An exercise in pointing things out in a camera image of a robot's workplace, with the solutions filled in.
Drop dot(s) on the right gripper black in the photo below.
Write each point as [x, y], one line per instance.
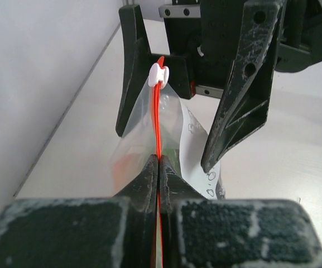
[234, 45]

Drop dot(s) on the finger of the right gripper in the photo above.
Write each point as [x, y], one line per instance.
[138, 59]

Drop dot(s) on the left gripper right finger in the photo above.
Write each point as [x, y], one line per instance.
[201, 232]

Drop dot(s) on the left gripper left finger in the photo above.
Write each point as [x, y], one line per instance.
[118, 231]

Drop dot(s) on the white zip slider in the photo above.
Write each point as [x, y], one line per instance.
[158, 76]

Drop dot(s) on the clear zip top bag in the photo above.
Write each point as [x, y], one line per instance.
[161, 124]

